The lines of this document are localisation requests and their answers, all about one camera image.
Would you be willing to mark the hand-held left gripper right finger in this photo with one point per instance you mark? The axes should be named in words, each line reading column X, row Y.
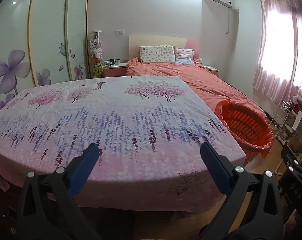
column 216, row 165

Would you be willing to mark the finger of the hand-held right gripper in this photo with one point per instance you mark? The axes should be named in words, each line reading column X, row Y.
column 293, row 161

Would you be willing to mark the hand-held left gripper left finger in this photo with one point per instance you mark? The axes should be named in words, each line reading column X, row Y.
column 83, row 165

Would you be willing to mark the orange plastic laundry basket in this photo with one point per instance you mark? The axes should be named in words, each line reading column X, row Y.
column 244, row 130

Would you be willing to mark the red plastic bag liner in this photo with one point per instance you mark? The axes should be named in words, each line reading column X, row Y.
column 219, row 108

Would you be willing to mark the white flat panel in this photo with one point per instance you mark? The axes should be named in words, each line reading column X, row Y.
column 298, row 120

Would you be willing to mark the floral pink purple tablecloth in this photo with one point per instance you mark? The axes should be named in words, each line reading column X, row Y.
column 103, row 120

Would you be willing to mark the bed with coral duvet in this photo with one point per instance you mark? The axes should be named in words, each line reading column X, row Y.
column 198, row 80

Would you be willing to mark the pink and white nightstand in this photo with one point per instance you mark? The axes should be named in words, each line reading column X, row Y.
column 212, row 69
column 114, row 71

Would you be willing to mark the yellow plush toy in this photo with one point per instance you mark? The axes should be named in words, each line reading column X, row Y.
column 98, row 70

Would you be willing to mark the pink curtain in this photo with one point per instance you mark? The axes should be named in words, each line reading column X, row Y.
column 273, row 62

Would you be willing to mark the white mug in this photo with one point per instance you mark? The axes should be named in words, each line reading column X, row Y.
column 117, row 61

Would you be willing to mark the pink striped pillow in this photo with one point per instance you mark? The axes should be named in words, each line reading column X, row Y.
column 184, row 55

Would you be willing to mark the clear tube of plush toys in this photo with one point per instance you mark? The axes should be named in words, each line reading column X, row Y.
column 95, row 47

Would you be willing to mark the white floral pillow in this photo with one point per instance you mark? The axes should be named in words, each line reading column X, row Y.
column 157, row 54

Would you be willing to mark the wardrobe with purple flower doors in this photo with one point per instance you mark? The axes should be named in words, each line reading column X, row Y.
column 48, row 37

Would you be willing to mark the cream and pink headboard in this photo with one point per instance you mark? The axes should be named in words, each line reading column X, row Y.
column 153, row 40

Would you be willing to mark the white air conditioner pipe cover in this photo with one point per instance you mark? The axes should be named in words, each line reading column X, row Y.
column 233, row 20

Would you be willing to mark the white air conditioner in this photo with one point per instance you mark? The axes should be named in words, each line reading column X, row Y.
column 217, row 0

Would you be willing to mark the white wall socket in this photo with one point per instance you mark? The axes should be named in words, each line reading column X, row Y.
column 120, row 32

